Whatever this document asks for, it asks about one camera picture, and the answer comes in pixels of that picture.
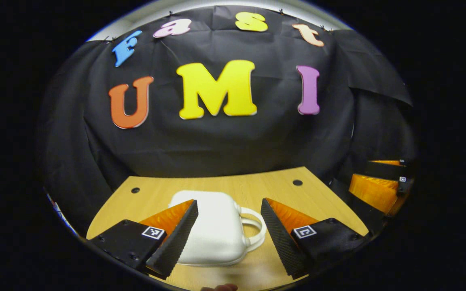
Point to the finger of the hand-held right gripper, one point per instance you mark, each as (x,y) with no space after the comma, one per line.
(372,192)
(382,170)

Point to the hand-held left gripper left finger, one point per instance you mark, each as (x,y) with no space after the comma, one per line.
(178,242)

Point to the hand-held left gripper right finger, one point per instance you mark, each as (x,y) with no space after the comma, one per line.
(281,246)

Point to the white suitcase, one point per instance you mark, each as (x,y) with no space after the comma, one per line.
(217,230)

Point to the black backdrop cloth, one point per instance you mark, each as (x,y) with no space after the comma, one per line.
(217,141)

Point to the white printed sheet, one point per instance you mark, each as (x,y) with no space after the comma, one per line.
(64,220)

